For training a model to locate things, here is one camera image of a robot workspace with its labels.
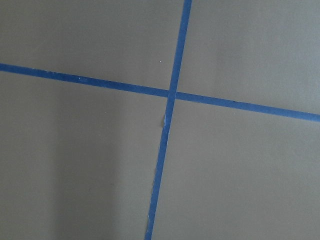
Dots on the blue tape strip crosswise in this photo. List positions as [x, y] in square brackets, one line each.
[159, 92]

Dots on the blue tape strip lengthwise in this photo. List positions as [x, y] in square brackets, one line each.
[168, 114]

